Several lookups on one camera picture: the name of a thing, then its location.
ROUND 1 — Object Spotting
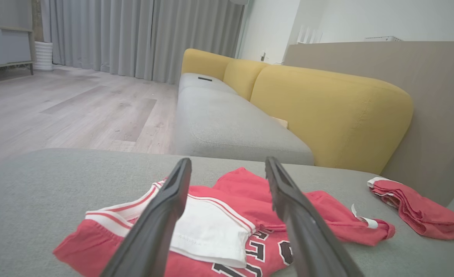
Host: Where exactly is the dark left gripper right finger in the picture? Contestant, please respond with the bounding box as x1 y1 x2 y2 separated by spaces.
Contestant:
265 157 366 277

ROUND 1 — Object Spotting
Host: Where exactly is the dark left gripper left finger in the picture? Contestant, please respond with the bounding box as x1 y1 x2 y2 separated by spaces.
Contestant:
100 158 192 277

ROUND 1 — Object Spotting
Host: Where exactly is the red basketball jersey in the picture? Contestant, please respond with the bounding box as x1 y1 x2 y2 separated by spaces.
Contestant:
53 167 396 277

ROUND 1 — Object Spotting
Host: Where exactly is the red shorts white trim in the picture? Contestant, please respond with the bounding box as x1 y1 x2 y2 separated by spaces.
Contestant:
367 177 454 241

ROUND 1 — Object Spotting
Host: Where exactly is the large grey sofa ottoman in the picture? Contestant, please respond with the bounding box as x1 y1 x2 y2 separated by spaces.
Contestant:
0 148 454 277

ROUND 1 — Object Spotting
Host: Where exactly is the long grey sofa seat cushion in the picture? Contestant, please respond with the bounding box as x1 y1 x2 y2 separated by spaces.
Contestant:
173 87 315 166

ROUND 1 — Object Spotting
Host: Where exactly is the wide yellow sofa back cushion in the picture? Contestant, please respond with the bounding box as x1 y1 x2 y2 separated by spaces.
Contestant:
250 64 414 175

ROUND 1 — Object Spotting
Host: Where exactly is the short grey sofa seat cushion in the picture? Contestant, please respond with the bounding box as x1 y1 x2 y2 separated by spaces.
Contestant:
178 72 238 95

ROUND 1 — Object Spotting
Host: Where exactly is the narrow yellow sofa back cushion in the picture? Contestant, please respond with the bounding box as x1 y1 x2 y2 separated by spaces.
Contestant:
223 58 270 102

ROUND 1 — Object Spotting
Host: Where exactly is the yellow sofa end cushion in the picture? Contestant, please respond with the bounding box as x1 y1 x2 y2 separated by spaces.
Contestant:
181 48 235 82

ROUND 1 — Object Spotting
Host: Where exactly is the grey pleated curtain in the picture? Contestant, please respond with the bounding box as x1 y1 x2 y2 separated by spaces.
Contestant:
40 0 247 85

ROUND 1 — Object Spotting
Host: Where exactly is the taupe partition panel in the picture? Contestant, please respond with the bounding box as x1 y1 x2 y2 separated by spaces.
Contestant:
283 41 454 207

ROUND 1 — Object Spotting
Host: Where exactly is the white router with antennas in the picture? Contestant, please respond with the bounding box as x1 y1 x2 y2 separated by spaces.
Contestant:
296 25 324 44

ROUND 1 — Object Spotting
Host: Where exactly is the white ribbed plant pot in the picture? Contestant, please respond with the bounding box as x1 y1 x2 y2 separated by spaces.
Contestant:
34 41 54 72

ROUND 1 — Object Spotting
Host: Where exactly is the grey low cabinet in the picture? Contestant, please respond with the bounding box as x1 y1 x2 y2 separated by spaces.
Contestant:
0 24 35 76

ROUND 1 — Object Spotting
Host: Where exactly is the potted tree brown trunk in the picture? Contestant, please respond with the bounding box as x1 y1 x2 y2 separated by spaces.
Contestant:
32 0 43 43

